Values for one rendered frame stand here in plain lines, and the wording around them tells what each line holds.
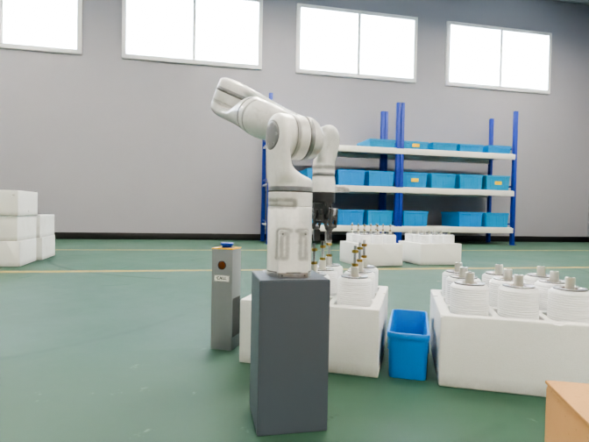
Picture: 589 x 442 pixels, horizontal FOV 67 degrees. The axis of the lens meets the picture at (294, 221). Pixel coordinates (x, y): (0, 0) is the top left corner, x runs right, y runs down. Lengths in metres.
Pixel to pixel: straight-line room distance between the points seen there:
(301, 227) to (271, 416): 0.37
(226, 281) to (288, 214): 0.56
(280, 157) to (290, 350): 0.38
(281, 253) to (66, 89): 6.10
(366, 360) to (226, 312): 0.45
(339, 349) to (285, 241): 0.45
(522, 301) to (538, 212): 7.21
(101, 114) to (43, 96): 0.74
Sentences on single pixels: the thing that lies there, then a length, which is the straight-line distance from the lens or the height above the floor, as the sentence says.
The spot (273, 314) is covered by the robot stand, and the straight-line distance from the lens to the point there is 0.87.
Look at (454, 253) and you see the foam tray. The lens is 4.03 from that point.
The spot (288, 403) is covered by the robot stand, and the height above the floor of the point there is 0.06.
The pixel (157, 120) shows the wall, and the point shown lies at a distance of 6.55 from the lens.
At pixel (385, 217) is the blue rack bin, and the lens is 6.21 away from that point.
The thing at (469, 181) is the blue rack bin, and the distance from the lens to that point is 6.81.
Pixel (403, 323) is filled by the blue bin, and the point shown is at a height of 0.08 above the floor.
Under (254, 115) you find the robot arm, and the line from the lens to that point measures 1.06.
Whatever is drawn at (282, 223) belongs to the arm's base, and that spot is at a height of 0.41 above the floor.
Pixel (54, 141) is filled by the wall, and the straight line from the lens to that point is 6.74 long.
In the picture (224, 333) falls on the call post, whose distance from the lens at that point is 1.42.
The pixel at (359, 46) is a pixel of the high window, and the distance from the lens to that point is 7.18.
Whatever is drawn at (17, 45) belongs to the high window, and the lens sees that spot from 7.10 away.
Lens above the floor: 0.43
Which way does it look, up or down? 1 degrees down
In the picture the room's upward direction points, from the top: 1 degrees clockwise
